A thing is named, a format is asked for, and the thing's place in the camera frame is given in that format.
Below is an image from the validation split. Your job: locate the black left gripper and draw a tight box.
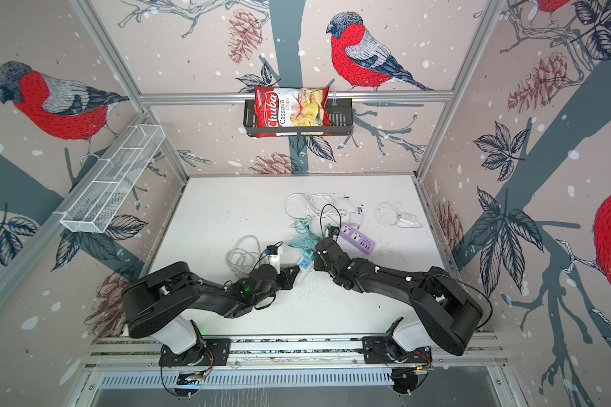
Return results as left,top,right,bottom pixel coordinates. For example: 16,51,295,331
254,267,304,307

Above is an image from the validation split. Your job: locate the teal multi-head charging cable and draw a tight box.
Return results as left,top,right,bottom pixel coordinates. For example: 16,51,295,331
287,215,332,255

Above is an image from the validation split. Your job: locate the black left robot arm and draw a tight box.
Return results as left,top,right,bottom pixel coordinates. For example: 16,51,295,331
122,261,300,354

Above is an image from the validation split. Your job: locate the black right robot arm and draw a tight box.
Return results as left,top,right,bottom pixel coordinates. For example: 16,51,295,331
315,237,484,356

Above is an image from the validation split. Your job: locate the purple power strip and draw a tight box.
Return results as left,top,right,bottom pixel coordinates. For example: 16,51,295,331
339,222,376,254

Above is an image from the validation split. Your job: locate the red chips bag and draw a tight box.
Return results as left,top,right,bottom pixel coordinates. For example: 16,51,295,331
254,86,330,137

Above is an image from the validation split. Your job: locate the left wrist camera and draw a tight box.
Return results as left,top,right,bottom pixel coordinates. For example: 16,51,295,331
261,242,283,272

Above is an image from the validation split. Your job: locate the grey power strip cord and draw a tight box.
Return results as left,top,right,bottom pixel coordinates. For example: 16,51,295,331
225,235,263,278

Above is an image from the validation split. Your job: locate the white charger adapter with cable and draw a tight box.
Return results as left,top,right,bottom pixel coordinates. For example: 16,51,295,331
374,203,423,229

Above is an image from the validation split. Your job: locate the white power strip cord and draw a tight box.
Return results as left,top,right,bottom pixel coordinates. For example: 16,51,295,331
283,192,368,227

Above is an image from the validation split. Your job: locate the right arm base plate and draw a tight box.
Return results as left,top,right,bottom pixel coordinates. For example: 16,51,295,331
362,336,432,366

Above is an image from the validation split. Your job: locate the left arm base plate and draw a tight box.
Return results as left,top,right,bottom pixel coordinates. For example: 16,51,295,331
159,337,232,367

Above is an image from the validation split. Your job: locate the aluminium front rail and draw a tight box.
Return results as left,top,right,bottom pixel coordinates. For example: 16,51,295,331
83,332,509,371

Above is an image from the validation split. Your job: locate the black wall basket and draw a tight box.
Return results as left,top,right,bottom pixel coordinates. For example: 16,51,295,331
243,99,354,137

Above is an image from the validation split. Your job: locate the white wire wall basket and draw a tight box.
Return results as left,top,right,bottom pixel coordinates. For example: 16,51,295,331
60,124,166,233

